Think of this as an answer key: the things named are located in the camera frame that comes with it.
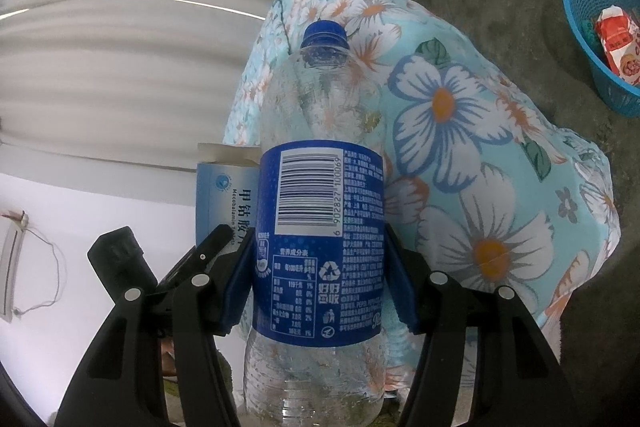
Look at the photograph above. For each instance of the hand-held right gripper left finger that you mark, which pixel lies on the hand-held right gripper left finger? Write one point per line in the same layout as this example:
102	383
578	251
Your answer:
240	279

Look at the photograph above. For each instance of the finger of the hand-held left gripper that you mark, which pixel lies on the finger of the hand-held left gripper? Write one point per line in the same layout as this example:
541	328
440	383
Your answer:
200	257

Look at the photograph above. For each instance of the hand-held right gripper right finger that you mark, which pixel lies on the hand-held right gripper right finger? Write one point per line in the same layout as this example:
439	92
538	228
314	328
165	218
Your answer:
400	287

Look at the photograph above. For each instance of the white blue medicine box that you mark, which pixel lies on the white blue medicine box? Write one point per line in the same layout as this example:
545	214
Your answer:
225	197

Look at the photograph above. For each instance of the clear plastic bottle blue label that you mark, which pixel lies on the clear plastic bottle blue label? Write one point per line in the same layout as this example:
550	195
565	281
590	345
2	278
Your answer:
320	207

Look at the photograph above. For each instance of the torn red white carton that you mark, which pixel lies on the torn red white carton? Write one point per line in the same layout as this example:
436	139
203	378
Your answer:
617	42

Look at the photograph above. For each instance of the blue plastic basket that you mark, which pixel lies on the blue plastic basket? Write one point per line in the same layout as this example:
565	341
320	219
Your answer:
580	7

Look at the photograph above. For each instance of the person's left hand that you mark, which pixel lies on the person's left hand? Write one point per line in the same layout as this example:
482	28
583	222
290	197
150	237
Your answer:
169	359

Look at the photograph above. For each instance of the floral light blue blanket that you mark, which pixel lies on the floral light blue blanket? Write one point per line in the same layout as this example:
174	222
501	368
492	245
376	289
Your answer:
450	107

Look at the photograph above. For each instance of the white curtain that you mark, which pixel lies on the white curtain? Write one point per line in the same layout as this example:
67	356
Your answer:
125	57

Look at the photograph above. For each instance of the green wrapper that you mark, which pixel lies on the green wrapper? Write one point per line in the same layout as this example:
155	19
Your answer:
587	34

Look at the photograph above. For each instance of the white wall trunking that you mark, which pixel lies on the white wall trunking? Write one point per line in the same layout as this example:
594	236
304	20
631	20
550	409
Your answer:
12	267

